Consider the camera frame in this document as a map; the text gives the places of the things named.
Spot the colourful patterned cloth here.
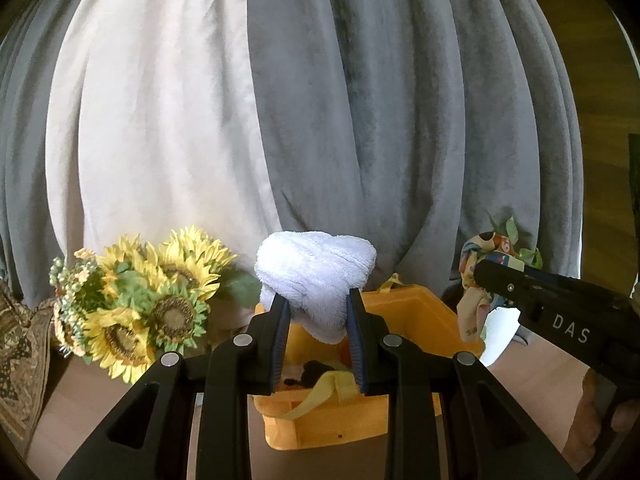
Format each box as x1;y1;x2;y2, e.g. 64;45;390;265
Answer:
459;230;526;346

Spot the white towel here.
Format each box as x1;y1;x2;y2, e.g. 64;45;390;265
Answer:
254;230;377;346

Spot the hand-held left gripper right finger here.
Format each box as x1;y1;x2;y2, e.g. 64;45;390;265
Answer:
346;287;581;480

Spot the yellow strap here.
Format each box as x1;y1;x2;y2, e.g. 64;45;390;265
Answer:
377;272;408;292

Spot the grey curtain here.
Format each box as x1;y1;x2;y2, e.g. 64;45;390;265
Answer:
245;0;586;293
0;0;98;308

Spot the orange plastic crate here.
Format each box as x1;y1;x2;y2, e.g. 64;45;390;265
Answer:
252;285;483;453

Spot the brown patterned cushion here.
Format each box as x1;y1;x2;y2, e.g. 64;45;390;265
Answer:
0;280;57;458

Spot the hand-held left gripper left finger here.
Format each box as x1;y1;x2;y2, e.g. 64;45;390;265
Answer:
56;287;292;480

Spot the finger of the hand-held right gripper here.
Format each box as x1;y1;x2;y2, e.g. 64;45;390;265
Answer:
472;258;572;314
522;265;620;307

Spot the person's right hand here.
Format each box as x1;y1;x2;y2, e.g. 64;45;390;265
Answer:
570;367;635;473

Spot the artificial sunflower bouquet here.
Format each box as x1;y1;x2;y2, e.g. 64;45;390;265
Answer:
49;225;261;386

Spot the yellow cloth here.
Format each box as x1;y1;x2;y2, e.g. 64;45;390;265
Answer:
285;370;362;420

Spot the green plant in white pot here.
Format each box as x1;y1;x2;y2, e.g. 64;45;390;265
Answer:
482;216;544;367

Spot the white curtain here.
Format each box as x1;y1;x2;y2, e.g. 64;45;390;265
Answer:
45;0;287;273

